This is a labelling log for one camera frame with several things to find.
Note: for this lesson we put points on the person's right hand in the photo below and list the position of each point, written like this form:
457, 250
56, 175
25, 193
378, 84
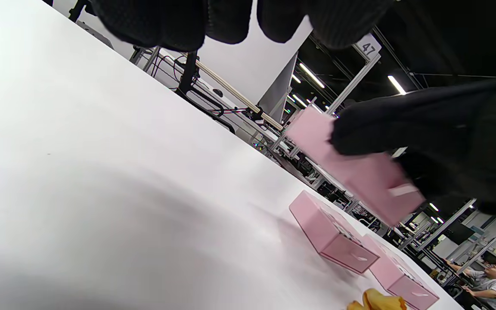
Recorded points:
446, 133

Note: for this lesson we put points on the person's left hand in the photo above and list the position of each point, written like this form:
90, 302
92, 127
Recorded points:
166, 21

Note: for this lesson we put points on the pink tray black lining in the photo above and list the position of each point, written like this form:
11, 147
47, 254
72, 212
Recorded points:
403, 204

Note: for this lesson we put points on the pink floral gift box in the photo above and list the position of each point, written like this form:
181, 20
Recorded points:
312, 137

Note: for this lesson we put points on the pink floral box sleeve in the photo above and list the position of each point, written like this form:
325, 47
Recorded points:
390, 271

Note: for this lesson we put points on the yellow cleaning cloth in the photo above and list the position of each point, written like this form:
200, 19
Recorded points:
381, 301

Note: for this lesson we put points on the black chair chrome base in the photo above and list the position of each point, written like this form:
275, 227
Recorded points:
190, 73

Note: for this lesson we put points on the white hanging sign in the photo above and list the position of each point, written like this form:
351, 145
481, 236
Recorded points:
368, 47

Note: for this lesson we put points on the white storage shelf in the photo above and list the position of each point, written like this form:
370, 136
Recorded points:
495, 247

